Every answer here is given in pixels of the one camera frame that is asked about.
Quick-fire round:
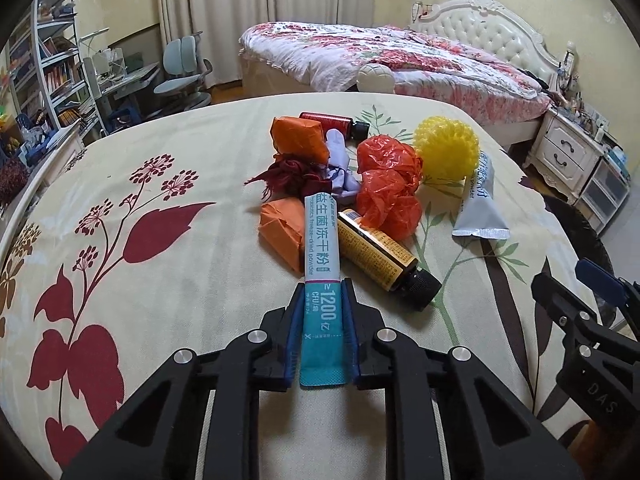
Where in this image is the teal powder sachet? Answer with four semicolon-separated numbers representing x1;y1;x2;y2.
299;192;347;388

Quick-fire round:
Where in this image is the white bookshelf with books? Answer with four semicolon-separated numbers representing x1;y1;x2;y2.
7;0;108;141

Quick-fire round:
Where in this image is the white nightstand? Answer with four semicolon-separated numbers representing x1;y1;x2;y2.
522;107;608;206

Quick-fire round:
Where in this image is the yellow spiky ball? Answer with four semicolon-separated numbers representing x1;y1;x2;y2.
414;116;481;182

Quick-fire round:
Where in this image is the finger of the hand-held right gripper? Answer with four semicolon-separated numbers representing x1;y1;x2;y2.
531;272;603;343
575;258;640;326

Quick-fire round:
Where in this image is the white tufted bed frame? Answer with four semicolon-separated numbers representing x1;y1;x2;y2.
239;0;563;153

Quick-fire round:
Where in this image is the light purple cloth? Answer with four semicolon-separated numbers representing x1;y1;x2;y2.
320;129;362;206

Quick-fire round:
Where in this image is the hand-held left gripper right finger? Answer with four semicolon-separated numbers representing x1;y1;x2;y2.
341;280;586;480

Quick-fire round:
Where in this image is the black bagged trash bin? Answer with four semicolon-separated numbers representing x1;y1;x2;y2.
542;192;617;281

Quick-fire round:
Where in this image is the grey-blue desk chair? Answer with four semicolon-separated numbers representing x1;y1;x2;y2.
152;32;213;111

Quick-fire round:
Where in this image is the amber bottle with black cap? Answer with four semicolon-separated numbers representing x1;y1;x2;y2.
336;209;443;313

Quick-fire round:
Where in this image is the cream curtain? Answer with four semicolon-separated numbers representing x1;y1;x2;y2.
157;0;378;96

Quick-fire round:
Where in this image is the red bottle with black cap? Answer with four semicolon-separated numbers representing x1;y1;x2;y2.
299;111;370;140

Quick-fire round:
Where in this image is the cream leaf-print cloth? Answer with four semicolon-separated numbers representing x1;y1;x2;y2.
0;92;603;480

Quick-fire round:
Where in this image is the orange wrapper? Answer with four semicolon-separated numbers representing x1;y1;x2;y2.
270;116;331;166

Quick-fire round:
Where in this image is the orange-red plastic bag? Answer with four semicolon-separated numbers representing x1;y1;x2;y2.
356;135;425;240

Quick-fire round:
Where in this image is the smooth orange paper wad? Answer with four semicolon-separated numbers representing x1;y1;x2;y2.
258;196;307;275

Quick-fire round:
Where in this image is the dark red cloth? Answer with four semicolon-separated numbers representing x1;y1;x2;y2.
244;152;326;204

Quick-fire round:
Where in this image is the clutter of small bottles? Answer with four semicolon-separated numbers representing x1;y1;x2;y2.
550;42;615;133

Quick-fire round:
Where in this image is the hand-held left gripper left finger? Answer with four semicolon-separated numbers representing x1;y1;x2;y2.
60;282;307;480

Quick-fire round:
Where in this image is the grey white powder sachet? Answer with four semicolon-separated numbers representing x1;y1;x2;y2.
451;150;512;241

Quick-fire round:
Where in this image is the grey study desk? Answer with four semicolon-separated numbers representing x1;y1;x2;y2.
87;62;162;133

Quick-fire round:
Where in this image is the plastic drawer unit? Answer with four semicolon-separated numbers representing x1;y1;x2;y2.
580;152;632;233

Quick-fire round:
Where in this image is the floral bedspread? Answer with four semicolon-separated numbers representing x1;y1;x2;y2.
239;21;553;123

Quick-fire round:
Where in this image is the white desk lamp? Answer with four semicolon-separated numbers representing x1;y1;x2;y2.
80;27;112;83

